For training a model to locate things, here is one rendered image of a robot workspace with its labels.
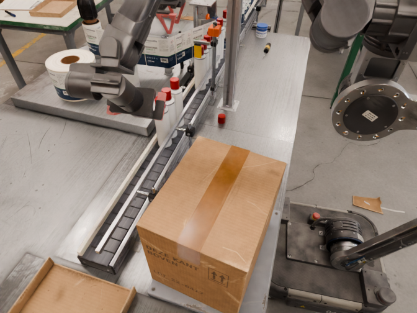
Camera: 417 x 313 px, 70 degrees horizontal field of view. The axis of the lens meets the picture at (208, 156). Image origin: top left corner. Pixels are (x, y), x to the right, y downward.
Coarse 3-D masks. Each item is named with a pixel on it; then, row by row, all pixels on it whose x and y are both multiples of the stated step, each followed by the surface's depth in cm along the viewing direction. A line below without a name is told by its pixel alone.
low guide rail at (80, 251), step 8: (192, 80) 137; (184, 96) 129; (152, 144) 107; (144, 152) 103; (144, 160) 103; (136, 168) 98; (128, 176) 95; (120, 192) 91; (112, 200) 89; (112, 208) 89; (104, 216) 85; (96, 224) 83; (96, 232) 83; (88, 240) 80; (80, 248) 78
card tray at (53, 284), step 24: (48, 264) 81; (48, 288) 78; (72, 288) 79; (96, 288) 79; (120, 288) 79; (24, 312) 74; (48, 312) 74; (72, 312) 74; (96, 312) 74; (120, 312) 71
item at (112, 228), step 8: (208, 72) 133; (200, 88) 125; (192, 96) 119; (184, 112) 112; (176, 120) 108; (168, 136) 102; (160, 152) 97; (152, 160) 94; (152, 168) 93; (144, 176) 89; (136, 192) 86; (128, 200) 83; (120, 216) 79; (112, 224) 78; (112, 232) 77; (104, 240) 74; (96, 248) 73
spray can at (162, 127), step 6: (156, 96) 98; (168, 108) 101; (168, 114) 101; (156, 120) 101; (162, 120) 100; (168, 120) 102; (156, 126) 103; (162, 126) 102; (168, 126) 104; (156, 132) 106; (162, 132) 104; (168, 132) 105; (162, 138) 106; (168, 144) 109
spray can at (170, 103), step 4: (164, 88) 101; (168, 88) 101; (164, 92) 100; (168, 92) 100; (168, 96) 101; (168, 100) 102; (172, 100) 103; (168, 104) 102; (172, 104) 103; (172, 108) 104; (172, 112) 105; (172, 116) 106; (172, 120) 107; (172, 124) 109; (176, 132) 113; (172, 136) 112; (176, 136) 114
